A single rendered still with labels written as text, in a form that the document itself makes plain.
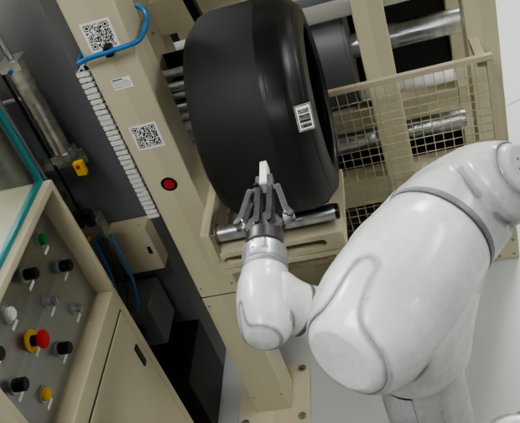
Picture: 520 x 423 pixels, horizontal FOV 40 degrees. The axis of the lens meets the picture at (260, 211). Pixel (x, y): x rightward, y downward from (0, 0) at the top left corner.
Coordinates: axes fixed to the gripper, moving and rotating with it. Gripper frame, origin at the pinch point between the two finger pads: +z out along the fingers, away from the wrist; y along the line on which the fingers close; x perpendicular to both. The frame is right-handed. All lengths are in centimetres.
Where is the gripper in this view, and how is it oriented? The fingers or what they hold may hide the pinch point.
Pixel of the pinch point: (264, 176)
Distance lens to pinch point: 152.0
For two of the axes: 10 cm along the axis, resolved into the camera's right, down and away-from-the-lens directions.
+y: -9.6, 1.8, 2.1
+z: 0.1, -7.3, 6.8
